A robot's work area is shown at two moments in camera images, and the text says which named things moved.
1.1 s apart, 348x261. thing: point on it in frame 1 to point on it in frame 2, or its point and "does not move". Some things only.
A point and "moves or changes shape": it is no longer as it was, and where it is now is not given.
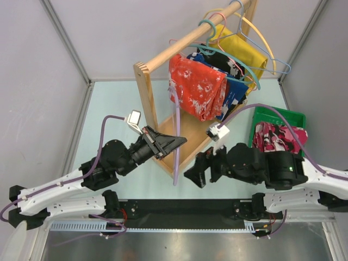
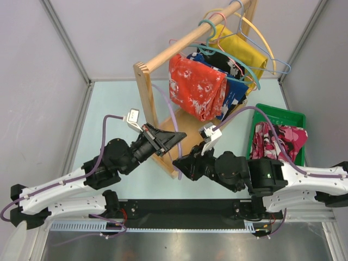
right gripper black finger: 197,173 to 186,164
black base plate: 188,213 does not move
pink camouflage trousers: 269,137 does not move
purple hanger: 176,169 moves or changes shape
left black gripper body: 144,149 does not move
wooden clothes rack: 195,131 does not move
